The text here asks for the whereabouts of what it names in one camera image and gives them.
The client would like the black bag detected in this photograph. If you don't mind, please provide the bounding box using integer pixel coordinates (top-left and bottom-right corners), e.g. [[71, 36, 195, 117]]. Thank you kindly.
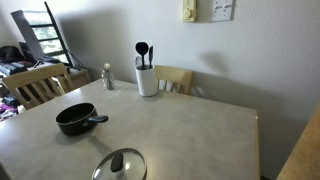
[[0, 45, 26, 64]]

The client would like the glass lid with black knob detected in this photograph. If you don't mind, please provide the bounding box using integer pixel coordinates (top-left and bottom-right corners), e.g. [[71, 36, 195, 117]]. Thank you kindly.
[[91, 147, 148, 180]]

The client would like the wooden counter top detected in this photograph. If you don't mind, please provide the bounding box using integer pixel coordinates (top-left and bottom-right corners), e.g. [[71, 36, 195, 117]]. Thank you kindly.
[[275, 103, 320, 180]]

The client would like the pile of colourful clothes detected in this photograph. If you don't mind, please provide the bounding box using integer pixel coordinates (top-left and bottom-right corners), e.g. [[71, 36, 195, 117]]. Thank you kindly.
[[0, 102, 18, 122]]

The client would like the beige wall thermostat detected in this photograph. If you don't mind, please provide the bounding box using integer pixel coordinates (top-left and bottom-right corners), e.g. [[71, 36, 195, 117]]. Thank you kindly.
[[182, 0, 198, 24]]

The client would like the black ladle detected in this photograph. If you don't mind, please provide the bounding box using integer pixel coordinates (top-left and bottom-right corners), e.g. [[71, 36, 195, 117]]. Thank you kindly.
[[134, 41, 150, 70]]

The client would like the glass jar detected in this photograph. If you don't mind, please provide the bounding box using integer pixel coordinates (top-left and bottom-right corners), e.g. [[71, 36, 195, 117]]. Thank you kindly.
[[101, 69, 116, 91]]

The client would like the black saucepan with handle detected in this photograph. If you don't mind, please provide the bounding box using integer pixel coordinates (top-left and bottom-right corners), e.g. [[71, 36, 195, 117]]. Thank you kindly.
[[55, 102, 110, 137]]

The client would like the stack of blue books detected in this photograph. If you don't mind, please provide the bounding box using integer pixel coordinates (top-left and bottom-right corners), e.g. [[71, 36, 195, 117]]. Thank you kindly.
[[0, 60, 35, 77]]

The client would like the wooden chair with dark slats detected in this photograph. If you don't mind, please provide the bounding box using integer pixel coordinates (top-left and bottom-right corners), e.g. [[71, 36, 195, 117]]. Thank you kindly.
[[1, 63, 75, 111]]

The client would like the white light switch plate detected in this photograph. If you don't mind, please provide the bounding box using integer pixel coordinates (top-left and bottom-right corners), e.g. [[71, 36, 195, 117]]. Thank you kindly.
[[209, 0, 235, 23]]

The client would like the grey leaning board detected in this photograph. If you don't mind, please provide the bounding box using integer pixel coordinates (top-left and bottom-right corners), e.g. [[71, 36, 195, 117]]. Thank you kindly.
[[10, 9, 46, 61]]

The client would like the metal whisk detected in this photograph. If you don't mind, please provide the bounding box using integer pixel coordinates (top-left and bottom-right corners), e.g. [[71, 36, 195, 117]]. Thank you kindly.
[[134, 55, 143, 69]]

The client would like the wooden chair with slatted back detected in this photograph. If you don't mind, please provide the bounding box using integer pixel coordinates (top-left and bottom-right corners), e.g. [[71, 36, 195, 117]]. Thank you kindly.
[[153, 64, 194, 96]]

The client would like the black spatula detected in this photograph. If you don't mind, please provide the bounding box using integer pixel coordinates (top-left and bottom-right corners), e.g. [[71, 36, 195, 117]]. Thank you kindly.
[[148, 45, 155, 69]]

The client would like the white utensil holder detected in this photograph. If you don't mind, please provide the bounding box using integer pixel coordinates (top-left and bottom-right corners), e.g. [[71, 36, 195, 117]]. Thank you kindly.
[[134, 65, 159, 98]]

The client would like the small wooden side table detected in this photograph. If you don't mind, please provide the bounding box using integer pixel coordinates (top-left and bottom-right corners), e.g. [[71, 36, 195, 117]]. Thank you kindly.
[[68, 68, 92, 89]]

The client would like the black ladder frame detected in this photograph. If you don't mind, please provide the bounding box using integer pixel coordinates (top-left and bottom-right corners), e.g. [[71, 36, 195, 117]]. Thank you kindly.
[[29, 1, 75, 68]]

